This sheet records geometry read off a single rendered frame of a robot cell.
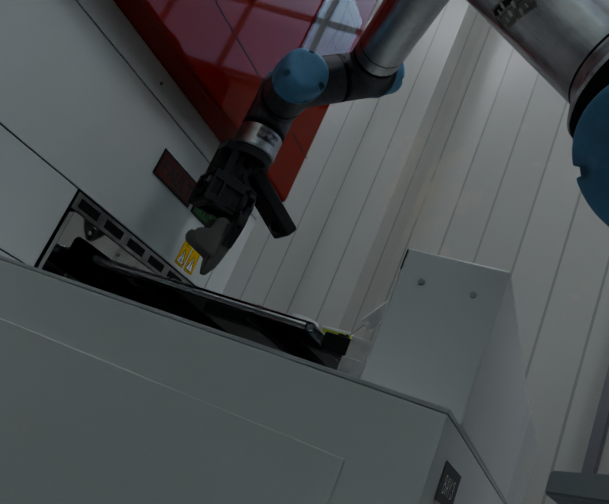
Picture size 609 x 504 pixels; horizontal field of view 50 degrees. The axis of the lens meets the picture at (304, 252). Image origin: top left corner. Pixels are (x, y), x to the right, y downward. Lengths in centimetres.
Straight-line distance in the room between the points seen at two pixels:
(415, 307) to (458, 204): 288
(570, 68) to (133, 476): 46
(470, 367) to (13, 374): 42
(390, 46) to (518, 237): 232
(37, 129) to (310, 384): 56
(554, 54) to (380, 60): 51
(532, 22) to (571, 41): 4
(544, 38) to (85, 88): 64
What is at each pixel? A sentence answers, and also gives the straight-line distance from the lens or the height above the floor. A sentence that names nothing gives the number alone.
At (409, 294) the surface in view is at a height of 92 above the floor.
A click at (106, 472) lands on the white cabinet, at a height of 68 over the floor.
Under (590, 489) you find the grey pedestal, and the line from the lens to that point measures 53.
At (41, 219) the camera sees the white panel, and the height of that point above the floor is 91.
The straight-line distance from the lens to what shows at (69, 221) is 97.
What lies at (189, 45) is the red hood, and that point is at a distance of 106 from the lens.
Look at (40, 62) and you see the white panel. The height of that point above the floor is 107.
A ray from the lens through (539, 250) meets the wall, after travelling 315.
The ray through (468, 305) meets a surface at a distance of 58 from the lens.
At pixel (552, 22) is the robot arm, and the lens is 53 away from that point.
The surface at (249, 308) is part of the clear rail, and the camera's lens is 81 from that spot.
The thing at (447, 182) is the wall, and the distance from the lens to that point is 356.
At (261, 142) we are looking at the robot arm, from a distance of 105.
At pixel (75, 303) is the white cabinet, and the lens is 66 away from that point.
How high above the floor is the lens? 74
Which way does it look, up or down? 18 degrees up
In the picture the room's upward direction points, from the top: 24 degrees clockwise
